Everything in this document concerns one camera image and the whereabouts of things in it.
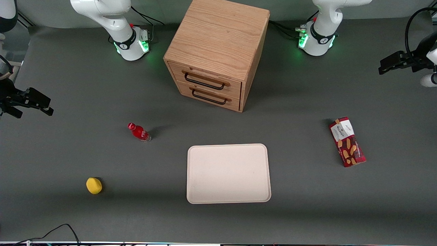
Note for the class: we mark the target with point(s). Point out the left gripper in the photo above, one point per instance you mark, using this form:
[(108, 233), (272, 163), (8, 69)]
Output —
[(417, 63)]

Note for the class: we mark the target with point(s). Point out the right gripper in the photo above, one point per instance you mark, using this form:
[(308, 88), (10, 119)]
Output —
[(7, 92)]

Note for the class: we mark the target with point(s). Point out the red cookie box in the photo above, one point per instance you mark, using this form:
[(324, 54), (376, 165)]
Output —
[(347, 141)]

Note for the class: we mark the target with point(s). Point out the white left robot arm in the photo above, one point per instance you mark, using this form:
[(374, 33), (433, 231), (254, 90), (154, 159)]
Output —
[(322, 30)]

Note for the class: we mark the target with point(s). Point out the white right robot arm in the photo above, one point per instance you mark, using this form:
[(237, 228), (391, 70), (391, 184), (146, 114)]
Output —
[(116, 20)]

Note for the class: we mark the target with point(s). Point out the cream rectangular tray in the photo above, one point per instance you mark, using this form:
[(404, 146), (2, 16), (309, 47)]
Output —
[(222, 174)]

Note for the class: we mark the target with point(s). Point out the yellow lemon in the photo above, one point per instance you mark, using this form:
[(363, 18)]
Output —
[(94, 186)]

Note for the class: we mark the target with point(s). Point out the red drink bottle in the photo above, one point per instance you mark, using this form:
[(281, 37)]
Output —
[(138, 131)]

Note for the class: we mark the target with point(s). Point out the wooden drawer front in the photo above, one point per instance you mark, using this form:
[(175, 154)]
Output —
[(211, 95), (208, 77)]

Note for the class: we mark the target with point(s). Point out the wooden drawer cabinet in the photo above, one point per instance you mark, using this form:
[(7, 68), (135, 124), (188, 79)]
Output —
[(218, 37)]

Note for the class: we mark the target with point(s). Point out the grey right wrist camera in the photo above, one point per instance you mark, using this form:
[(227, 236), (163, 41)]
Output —
[(4, 68)]

